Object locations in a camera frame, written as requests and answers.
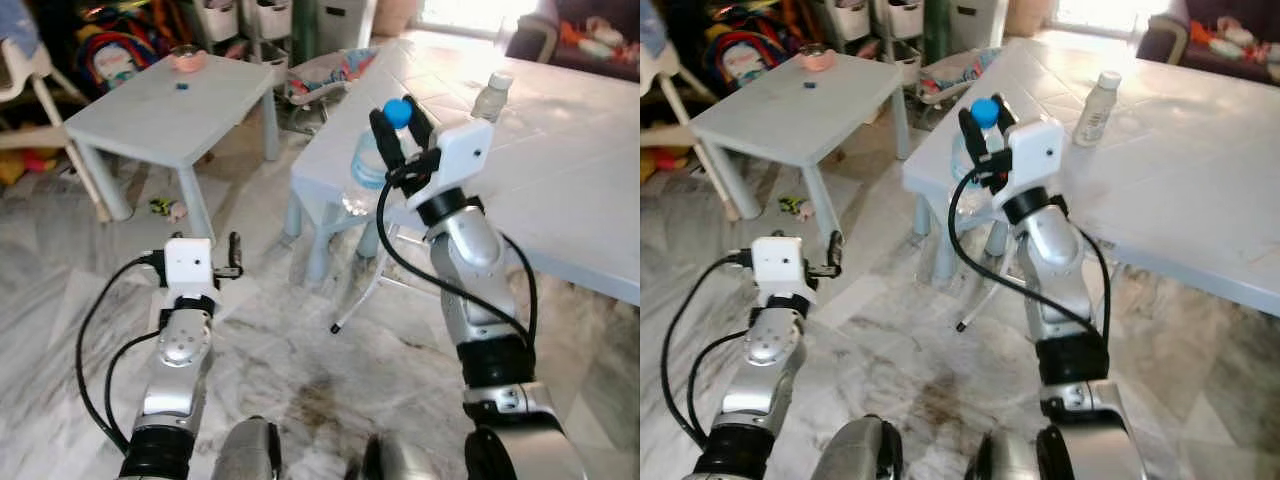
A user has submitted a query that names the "blue-capped clear water bottle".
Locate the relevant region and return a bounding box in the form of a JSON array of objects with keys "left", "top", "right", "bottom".
[
  {"left": 345, "top": 97, "right": 416, "bottom": 218},
  {"left": 950, "top": 97, "right": 1006, "bottom": 218}
]

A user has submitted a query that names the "colourful baby bouncer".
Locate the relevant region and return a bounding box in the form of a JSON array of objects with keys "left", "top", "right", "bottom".
[
  {"left": 285, "top": 45, "right": 383, "bottom": 109},
  {"left": 915, "top": 48, "right": 1003, "bottom": 106}
]

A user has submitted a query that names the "white-capped cloudy bottle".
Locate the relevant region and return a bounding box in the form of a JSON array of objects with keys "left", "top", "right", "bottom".
[
  {"left": 470, "top": 72, "right": 515, "bottom": 125},
  {"left": 1072, "top": 70, "right": 1124, "bottom": 149}
]

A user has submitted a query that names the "small white plastic table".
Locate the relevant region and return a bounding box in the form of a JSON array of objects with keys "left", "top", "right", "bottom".
[
  {"left": 688, "top": 52, "right": 914, "bottom": 226},
  {"left": 62, "top": 52, "right": 283, "bottom": 243}
]

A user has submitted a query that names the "white storage bin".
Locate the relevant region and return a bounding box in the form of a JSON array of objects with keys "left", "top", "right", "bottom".
[
  {"left": 818, "top": 0, "right": 873, "bottom": 46},
  {"left": 243, "top": 0, "right": 296, "bottom": 41},
  {"left": 875, "top": 0, "right": 926, "bottom": 41},
  {"left": 190, "top": 0, "right": 246, "bottom": 46}
]

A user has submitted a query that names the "dark sofa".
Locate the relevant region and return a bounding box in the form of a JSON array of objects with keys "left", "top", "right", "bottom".
[
  {"left": 1135, "top": 0, "right": 1280, "bottom": 83},
  {"left": 505, "top": 0, "right": 641, "bottom": 83}
]

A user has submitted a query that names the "large white plastic table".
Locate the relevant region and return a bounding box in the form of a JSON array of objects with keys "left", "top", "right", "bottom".
[
  {"left": 288, "top": 38, "right": 641, "bottom": 306},
  {"left": 902, "top": 38, "right": 1280, "bottom": 319}
]

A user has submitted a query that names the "silver left robot leg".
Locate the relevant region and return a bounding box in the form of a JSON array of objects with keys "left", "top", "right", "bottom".
[
  {"left": 815, "top": 415, "right": 906, "bottom": 480},
  {"left": 210, "top": 418, "right": 284, "bottom": 480}
]

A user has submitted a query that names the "silver robot leg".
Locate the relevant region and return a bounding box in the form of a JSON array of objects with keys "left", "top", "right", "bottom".
[
  {"left": 965, "top": 428, "right": 1046, "bottom": 480},
  {"left": 210, "top": 418, "right": 284, "bottom": 480},
  {"left": 815, "top": 415, "right": 906, "bottom": 480},
  {"left": 345, "top": 432, "right": 441, "bottom": 480}
]

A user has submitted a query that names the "colourful backpack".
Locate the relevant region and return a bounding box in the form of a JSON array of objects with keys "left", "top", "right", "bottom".
[
  {"left": 75, "top": 5, "right": 166, "bottom": 93},
  {"left": 705, "top": 5, "right": 793, "bottom": 89}
]

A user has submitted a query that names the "yellow plush toy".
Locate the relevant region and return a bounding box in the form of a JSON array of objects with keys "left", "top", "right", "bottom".
[{"left": 0, "top": 148, "right": 56, "bottom": 186}]

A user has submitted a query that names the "white high chair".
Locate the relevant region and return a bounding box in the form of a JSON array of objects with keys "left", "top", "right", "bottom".
[
  {"left": 640, "top": 0, "right": 743, "bottom": 223},
  {"left": 0, "top": 0, "right": 113, "bottom": 223}
]

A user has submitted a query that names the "silver right robot leg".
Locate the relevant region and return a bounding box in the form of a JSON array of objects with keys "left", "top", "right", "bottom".
[
  {"left": 345, "top": 432, "right": 441, "bottom": 480},
  {"left": 965, "top": 428, "right": 1046, "bottom": 480}
]

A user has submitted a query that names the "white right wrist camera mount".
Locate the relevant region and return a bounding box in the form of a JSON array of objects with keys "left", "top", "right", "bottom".
[
  {"left": 405, "top": 118, "right": 496, "bottom": 211},
  {"left": 1003, "top": 117, "right": 1067, "bottom": 198}
]

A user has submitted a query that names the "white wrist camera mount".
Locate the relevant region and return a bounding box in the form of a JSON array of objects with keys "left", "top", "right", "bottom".
[
  {"left": 1003, "top": 117, "right": 1067, "bottom": 198},
  {"left": 405, "top": 118, "right": 496, "bottom": 211},
  {"left": 750, "top": 236, "right": 819, "bottom": 306},
  {"left": 163, "top": 238, "right": 215, "bottom": 299}
]

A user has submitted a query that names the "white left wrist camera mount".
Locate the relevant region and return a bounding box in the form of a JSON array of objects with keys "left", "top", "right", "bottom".
[
  {"left": 163, "top": 238, "right": 215, "bottom": 299},
  {"left": 750, "top": 236, "right": 819, "bottom": 306}
]

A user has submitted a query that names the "white metal frame leg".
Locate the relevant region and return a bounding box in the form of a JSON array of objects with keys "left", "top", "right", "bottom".
[
  {"left": 955, "top": 225, "right": 1013, "bottom": 333},
  {"left": 330, "top": 222, "right": 441, "bottom": 336}
]

